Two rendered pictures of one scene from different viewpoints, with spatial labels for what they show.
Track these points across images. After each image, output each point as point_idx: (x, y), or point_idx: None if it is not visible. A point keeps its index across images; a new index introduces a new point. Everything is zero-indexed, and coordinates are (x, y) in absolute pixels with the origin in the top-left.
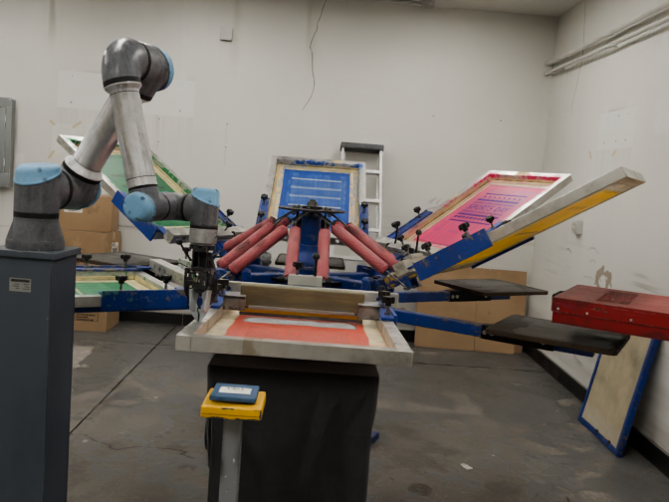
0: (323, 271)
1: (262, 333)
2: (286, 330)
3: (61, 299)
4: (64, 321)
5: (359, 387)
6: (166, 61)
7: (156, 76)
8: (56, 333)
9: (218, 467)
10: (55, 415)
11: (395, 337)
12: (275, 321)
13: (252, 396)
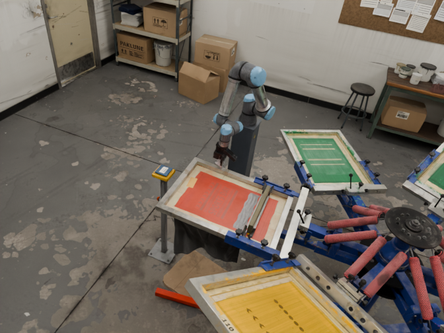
0: (330, 236)
1: (222, 189)
2: (230, 199)
3: (240, 139)
4: (242, 147)
5: None
6: (250, 74)
7: (245, 79)
8: (236, 147)
9: None
10: (234, 170)
11: (185, 215)
12: (247, 201)
13: (156, 171)
